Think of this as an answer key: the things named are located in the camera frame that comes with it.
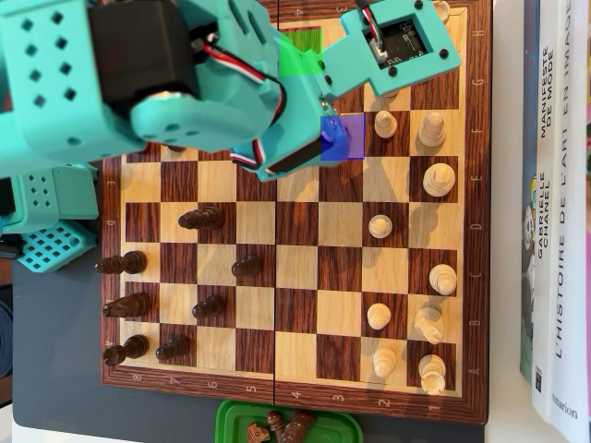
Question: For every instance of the teal camera housing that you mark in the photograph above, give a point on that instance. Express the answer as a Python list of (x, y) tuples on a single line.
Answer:
[(351, 60)]

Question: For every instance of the dark blue rolled object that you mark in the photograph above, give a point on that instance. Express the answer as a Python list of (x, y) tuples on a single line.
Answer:
[(5, 337)]

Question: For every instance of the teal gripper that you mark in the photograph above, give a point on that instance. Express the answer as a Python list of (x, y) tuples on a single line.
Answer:
[(295, 162)]

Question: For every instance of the cream rook chess piece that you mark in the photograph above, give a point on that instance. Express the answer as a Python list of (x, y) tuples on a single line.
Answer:
[(444, 11), (431, 374)]

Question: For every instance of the illustrated blue spine book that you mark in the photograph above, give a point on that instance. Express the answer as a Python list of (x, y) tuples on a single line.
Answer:
[(530, 92)]

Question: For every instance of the cream knight chess piece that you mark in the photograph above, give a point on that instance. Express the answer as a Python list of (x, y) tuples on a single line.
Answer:
[(427, 323)]

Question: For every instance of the dark brown bishop chess piece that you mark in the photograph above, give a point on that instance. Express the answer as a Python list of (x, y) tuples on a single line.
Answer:
[(131, 262)]

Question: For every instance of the green plastic tray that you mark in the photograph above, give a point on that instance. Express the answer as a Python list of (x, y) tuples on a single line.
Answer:
[(231, 420)]

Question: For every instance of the dark brown queen chess piece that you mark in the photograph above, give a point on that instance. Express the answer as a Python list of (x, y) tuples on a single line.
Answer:
[(297, 427)]

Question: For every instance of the wooden chessboard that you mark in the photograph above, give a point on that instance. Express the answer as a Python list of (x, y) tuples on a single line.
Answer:
[(300, 221)]

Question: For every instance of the dark grey mat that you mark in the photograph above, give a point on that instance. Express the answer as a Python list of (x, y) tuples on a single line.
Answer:
[(55, 346)]

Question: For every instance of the dark brown rook chess piece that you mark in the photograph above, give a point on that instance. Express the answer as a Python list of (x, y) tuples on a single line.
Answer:
[(136, 346)]

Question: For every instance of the dark brown knight chess piece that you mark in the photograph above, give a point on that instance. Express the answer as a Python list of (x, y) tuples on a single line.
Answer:
[(257, 434), (134, 304)]

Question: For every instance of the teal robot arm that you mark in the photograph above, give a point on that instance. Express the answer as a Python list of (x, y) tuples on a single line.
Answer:
[(46, 92)]

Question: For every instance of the white Gabrielle Chanel book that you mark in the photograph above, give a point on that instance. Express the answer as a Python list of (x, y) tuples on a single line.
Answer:
[(547, 207)]

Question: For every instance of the dark pawn centre left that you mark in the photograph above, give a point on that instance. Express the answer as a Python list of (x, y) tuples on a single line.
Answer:
[(208, 218)]

